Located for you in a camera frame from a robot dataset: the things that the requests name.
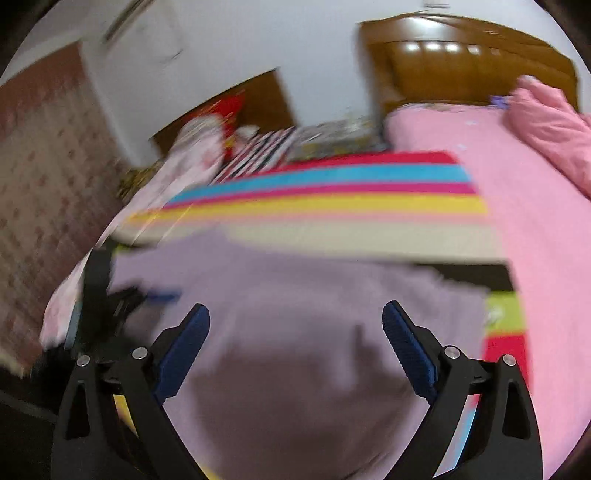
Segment white air conditioner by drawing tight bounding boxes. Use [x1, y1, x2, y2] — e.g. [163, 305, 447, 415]
[102, 0, 155, 42]

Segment small dark wooden headboard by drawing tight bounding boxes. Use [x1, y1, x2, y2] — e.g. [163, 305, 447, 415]
[150, 67, 296, 158]

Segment red pillow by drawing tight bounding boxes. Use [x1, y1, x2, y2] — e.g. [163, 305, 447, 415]
[203, 92, 247, 134]

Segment plaid bed sheet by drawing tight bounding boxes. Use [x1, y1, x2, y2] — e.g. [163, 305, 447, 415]
[217, 127, 296, 183]

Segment large glossy wooden headboard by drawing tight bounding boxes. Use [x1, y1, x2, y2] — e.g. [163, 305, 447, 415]
[358, 14, 580, 125]

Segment purple pants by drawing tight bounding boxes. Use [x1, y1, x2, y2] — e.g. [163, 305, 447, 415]
[111, 231, 490, 480]

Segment pink quilt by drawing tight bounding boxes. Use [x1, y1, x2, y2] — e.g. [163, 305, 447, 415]
[503, 76, 591, 199]

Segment pink bed sheet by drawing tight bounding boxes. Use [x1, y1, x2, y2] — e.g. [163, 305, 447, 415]
[385, 104, 591, 476]

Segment floral striped curtain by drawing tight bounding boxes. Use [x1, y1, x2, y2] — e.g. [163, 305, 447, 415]
[0, 41, 153, 370]

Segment nightstand with floral cover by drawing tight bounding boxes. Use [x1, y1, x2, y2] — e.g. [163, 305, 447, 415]
[286, 117, 386, 162]

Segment pale floral quilt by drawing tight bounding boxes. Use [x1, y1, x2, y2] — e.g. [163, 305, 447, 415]
[39, 115, 227, 352]

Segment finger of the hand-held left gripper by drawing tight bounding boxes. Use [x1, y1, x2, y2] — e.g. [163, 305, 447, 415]
[108, 286, 182, 324]

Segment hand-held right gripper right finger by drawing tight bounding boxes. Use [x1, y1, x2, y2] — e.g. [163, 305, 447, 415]
[382, 300, 543, 480]

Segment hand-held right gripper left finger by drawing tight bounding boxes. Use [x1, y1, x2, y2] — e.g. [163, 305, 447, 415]
[51, 303, 211, 480]

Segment multicolour striped blanket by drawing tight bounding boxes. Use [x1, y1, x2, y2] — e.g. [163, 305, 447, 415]
[111, 151, 532, 480]

